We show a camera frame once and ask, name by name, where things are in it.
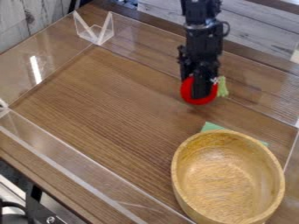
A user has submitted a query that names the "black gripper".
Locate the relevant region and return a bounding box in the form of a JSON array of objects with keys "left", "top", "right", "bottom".
[{"left": 177, "top": 20, "right": 229, "bottom": 99}]

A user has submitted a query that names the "red plush tomato toy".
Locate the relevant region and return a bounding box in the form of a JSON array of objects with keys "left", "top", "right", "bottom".
[{"left": 180, "top": 76, "right": 229, "bottom": 105}]

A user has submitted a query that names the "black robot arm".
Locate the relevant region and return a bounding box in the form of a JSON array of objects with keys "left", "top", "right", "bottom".
[{"left": 177, "top": 0, "right": 229, "bottom": 105}]

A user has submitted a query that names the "green cloth piece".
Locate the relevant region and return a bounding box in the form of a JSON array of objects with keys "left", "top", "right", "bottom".
[{"left": 200, "top": 121, "right": 269, "bottom": 147}]

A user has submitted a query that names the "wooden oval bowl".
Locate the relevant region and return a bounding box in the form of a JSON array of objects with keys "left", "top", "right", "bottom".
[{"left": 171, "top": 129, "right": 285, "bottom": 224}]

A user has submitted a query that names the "clear acrylic corner bracket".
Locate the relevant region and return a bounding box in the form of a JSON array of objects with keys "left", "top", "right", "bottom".
[{"left": 72, "top": 11, "right": 114, "bottom": 46}]

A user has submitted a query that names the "clear acrylic tray wall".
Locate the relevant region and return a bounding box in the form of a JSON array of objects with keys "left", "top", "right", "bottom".
[{"left": 0, "top": 6, "right": 299, "bottom": 224}]

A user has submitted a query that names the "black metal table mount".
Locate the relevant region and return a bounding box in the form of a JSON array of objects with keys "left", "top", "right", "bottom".
[{"left": 25, "top": 185, "right": 66, "bottom": 224}]

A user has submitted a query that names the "black cable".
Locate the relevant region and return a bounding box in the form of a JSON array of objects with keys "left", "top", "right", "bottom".
[{"left": 0, "top": 200, "right": 28, "bottom": 218}]

